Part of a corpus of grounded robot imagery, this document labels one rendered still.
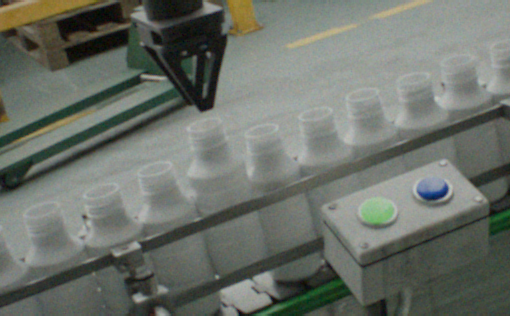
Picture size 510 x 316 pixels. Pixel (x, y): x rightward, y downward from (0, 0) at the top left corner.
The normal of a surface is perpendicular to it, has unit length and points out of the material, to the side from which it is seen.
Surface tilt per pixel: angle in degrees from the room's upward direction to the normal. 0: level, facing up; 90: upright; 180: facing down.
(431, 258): 110
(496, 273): 90
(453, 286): 90
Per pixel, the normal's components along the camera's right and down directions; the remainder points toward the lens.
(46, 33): 0.40, 0.24
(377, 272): 0.45, 0.54
